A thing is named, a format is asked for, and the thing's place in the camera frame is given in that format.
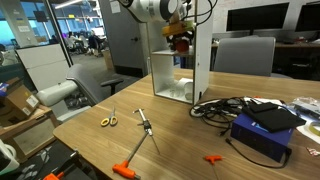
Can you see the white cylindrical cushion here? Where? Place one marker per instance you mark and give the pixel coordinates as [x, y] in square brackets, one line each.
[55, 93]

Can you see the yellow wrist camera mount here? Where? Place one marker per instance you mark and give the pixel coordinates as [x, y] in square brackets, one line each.
[176, 28]

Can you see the white paper roll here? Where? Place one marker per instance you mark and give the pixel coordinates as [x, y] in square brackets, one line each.
[185, 87]

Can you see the white plastic container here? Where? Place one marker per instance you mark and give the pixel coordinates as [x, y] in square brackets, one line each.
[8, 163]

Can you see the clear plastic cup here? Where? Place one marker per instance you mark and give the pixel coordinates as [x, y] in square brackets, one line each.
[173, 91]

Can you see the small crumpled wrapper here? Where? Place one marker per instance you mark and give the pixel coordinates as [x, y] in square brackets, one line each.
[313, 151]

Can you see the grey office chair with armrest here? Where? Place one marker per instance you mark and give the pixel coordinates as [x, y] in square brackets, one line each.
[86, 83]

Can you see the blue cardboard box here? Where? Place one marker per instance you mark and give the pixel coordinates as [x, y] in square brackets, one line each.
[260, 140]

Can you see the grey door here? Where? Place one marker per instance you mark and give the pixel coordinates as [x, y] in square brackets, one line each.
[126, 46]

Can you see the wide black monitor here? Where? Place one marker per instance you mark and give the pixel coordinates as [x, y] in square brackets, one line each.
[256, 16]

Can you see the clear plastic bag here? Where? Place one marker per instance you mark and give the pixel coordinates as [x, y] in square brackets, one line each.
[305, 105]

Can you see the black patterned mat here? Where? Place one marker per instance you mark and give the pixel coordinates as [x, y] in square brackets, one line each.
[36, 166]

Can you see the white open shelf cabinet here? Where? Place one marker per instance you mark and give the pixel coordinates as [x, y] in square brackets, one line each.
[203, 60]

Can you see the white partition cabinet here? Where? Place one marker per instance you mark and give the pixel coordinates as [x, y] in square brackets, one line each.
[43, 66]

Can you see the wooden side table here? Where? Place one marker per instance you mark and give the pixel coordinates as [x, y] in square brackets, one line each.
[30, 133]

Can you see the red plush toy with tag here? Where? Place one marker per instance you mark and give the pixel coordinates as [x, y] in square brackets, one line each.
[182, 46]

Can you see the black fabric pouch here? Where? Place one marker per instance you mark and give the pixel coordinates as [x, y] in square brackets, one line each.
[273, 118]

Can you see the yellow-green tape roll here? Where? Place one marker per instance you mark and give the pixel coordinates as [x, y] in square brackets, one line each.
[313, 128]

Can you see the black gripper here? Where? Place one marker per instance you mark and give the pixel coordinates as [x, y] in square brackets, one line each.
[180, 36]

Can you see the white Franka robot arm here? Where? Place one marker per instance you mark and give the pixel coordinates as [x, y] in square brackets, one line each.
[146, 10]

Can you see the digital caliper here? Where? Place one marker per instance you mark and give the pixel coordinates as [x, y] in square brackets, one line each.
[146, 125]

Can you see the brown cardboard box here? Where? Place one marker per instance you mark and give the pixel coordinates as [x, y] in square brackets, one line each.
[20, 100]

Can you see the orange and black clamp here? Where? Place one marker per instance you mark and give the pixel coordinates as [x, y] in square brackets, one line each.
[50, 176]

